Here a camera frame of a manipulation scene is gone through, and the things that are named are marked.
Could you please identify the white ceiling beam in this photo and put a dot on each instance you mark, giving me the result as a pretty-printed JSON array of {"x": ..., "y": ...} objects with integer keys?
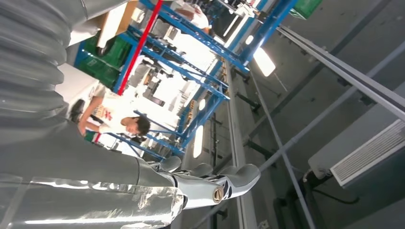
[{"x": 237, "y": 142}]

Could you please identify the thin ceiling pipe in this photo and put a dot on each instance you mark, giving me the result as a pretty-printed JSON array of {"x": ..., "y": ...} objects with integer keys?
[{"x": 284, "y": 158}]

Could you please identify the cardboard box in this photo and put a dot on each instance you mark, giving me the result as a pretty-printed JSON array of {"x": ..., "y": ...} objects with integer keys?
[{"x": 110, "y": 22}]

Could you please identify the green plastic crate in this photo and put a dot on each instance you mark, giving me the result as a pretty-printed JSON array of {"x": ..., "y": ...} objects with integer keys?
[
  {"x": 101, "y": 66},
  {"x": 305, "y": 8}
]

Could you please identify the ceiling air conditioner vent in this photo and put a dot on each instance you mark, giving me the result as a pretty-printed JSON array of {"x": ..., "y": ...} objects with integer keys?
[{"x": 364, "y": 151}]

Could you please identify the ceiling light panel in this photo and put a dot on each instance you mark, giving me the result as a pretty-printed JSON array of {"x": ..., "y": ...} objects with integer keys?
[
  {"x": 198, "y": 142},
  {"x": 264, "y": 61}
]

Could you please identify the blue storage rack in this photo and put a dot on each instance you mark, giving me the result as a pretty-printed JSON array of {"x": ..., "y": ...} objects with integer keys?
[{"x": 205, "y": 39}]

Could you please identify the person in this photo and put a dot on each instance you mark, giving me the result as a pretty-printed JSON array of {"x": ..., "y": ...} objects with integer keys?
[{"x": 110, "y": 113}]

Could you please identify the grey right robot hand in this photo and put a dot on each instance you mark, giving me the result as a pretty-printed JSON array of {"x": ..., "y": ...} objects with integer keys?
[{"x": 79, "y": 177}]

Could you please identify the grey ceiling rail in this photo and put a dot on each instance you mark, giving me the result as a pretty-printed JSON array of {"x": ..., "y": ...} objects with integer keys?
[{"x": 348, "y": 74}]

